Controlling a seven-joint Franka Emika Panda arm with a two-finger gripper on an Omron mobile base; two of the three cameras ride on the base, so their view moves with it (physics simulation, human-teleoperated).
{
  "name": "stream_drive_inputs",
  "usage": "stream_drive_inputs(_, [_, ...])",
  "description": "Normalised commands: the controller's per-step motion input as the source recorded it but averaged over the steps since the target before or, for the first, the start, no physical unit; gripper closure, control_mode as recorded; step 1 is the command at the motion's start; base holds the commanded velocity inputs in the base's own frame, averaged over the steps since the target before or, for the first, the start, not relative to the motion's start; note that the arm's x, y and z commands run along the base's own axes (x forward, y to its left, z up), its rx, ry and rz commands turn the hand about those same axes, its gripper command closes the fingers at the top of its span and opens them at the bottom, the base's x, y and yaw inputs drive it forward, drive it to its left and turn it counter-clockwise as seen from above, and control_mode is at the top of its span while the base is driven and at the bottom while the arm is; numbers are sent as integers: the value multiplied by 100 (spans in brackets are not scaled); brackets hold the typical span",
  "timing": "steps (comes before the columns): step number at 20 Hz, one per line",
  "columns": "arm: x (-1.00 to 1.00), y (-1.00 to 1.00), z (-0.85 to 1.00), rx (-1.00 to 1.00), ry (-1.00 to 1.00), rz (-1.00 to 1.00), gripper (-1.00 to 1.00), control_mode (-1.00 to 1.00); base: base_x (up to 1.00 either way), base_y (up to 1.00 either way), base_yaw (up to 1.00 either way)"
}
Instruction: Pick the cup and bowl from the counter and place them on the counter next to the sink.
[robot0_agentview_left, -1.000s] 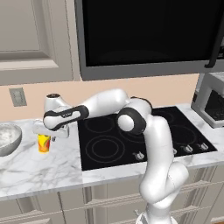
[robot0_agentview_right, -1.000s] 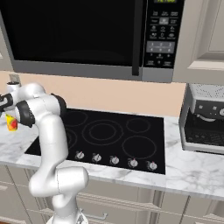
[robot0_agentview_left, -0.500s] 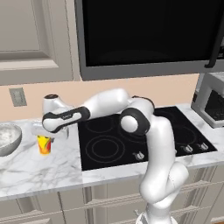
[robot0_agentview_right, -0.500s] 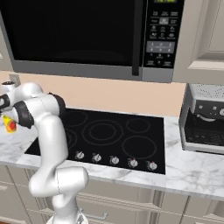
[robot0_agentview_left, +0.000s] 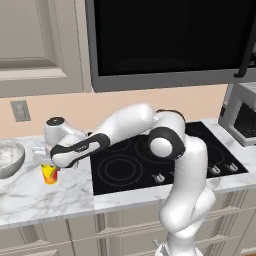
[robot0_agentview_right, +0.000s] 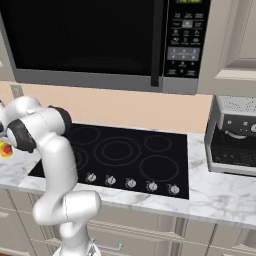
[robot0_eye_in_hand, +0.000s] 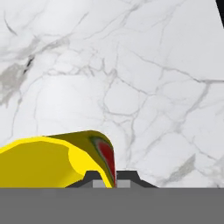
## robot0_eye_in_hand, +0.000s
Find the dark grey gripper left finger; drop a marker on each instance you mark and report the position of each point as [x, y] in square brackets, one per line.
[92, 176]

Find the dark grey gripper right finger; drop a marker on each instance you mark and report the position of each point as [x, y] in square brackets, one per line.
[127, 176]

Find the yellow bowl with red inside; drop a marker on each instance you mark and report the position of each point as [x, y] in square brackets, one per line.
[38, 163]

